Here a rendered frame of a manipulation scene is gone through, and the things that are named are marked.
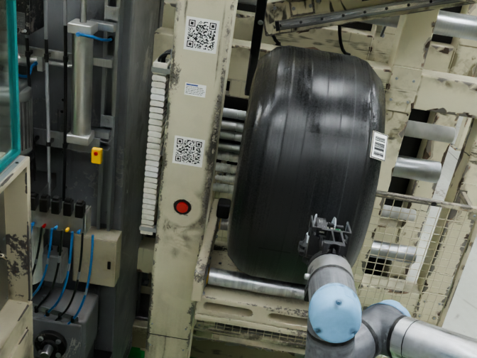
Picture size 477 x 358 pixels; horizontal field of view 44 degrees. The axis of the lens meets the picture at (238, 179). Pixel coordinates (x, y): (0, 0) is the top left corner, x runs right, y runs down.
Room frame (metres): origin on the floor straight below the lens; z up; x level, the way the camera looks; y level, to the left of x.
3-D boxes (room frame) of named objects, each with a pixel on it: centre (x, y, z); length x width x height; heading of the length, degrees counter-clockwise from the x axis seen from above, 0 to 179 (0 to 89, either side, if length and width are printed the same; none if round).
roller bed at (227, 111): (1.80, 0.09, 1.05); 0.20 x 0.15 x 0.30; 89
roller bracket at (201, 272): (1.41, 0.05, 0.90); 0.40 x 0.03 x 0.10; 179
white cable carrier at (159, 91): (1.37, 0.22, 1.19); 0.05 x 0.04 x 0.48; 179
